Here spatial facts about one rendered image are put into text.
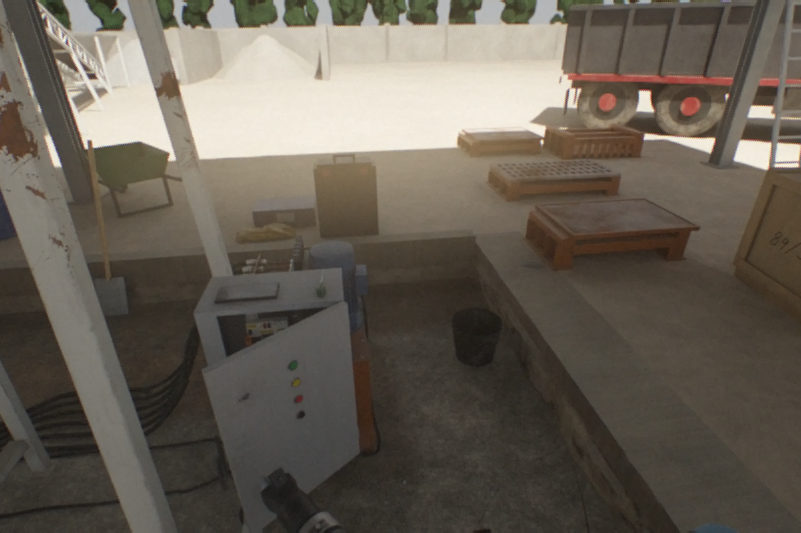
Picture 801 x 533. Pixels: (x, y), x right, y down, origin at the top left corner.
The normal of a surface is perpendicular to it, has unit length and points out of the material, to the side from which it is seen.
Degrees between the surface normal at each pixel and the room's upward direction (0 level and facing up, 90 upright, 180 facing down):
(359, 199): 90
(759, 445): 0
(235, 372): 90
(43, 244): 80
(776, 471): 0
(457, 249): 90
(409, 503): 0
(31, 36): 90
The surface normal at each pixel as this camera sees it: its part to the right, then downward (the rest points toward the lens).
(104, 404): 0.13, 0.30
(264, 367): 0.71, 0.32
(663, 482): -0.09, -0.82
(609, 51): -0.43, 0.42
